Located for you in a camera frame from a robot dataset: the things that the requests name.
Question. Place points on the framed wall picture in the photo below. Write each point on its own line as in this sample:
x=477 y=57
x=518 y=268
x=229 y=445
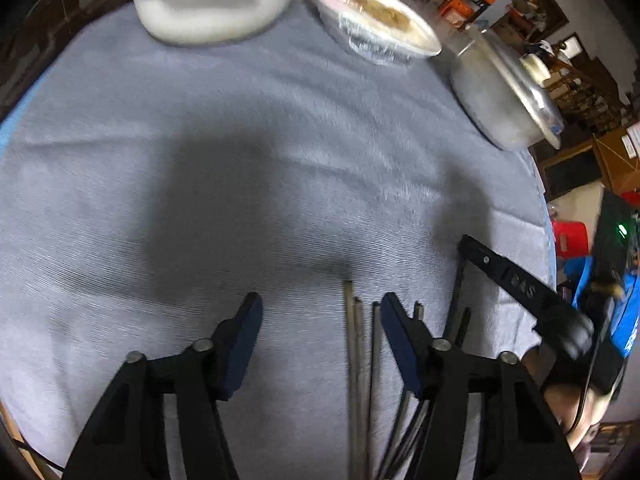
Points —
x=547 y=7

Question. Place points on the white pot with plastic bag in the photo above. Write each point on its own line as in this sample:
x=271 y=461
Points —
x=210 y=5

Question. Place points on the aluminium pot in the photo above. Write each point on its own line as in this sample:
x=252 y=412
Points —
x=495 y=105

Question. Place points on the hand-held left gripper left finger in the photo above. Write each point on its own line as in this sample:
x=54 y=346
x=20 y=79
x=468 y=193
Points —
x=242 y=340

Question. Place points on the light blue table cover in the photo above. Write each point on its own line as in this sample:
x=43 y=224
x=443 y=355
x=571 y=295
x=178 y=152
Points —
x=10 y=125

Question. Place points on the aluminium pot lid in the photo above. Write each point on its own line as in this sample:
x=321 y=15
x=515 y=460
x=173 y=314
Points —
x=525 y=80

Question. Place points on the plastic-wrapped bowl of food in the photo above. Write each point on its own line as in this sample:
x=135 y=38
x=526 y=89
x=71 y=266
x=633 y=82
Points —
x=385 y=20

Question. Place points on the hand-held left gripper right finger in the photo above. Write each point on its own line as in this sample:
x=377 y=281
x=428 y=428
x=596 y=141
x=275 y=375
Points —
x=400 y=340

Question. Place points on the red child's chair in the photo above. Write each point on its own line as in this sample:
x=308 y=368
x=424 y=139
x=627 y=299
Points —
x=572 y=237

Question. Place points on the person's right hand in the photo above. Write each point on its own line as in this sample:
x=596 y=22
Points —
x=575 y=410

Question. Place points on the bundle of dark chopsticks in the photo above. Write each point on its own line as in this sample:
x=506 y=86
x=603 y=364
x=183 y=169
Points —
x=357 y=385

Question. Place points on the grey table cloth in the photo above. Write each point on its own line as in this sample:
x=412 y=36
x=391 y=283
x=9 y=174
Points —
x=250 y=135

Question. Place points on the blue jacket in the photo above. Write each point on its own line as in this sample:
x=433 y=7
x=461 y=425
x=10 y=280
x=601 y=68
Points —
x=627 y=310

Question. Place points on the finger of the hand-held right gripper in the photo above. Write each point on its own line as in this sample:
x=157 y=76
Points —
x=515 y=280

